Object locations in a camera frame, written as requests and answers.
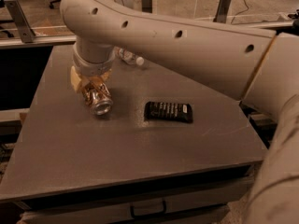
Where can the orange soda can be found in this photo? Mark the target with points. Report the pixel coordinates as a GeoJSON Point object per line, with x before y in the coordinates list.
{"type": "Point", "coordinates": [98, 98]}

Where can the metal rail ledge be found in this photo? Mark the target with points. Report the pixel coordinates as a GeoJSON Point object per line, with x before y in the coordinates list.
{"type": "Point", "coordinates": [59, 40]}

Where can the metal bracket post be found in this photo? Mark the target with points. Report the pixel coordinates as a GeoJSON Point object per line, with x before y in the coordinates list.
{"type": "Point", "coordinates": [146, 5]}
{"type": "Point", "coordinates": [26, 33]}
{"type": "Point", "coordinates": [222, 11]}

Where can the black snack bar packet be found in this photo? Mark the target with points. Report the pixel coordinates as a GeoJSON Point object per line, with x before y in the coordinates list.
{"type": "Point", "coordinates": [168, 111]}

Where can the black office chair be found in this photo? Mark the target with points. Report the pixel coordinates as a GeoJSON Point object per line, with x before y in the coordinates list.
{"type": "Point", "coordinates": [52, 3]}

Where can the right metal bracket post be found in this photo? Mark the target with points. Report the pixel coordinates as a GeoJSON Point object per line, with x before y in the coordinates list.
{"type": "Point", "coordinates": [222, 11]}

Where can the left metal bracket post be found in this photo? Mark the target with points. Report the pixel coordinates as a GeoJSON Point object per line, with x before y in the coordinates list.
{"type": "Point", "coordinates": [26, 33]}

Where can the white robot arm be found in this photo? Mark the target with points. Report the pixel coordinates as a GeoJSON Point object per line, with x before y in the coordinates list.
{"type": "Point", "coordinates": [257, 67]}

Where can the black drawer handle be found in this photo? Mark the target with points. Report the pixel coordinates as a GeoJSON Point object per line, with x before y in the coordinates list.
{"type": "Point", "coordinates": [148, 209]}

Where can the middle metal bracket post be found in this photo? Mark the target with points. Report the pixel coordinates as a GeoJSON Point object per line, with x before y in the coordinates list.
{"type": "Point", "coordinates": [146, 5]}

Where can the clear plastic water bottle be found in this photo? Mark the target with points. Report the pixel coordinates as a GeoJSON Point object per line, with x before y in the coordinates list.
{"type": "Point", "coordinates": [129, 57]}

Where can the grey table drawer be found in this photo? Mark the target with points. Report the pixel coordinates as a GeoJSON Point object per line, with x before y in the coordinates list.
{"type": "Point", "coordinates": [204, 206]}

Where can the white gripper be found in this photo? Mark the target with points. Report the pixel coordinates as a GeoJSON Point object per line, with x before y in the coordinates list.
{"type": "Point", "coordinates": [92, 69]}

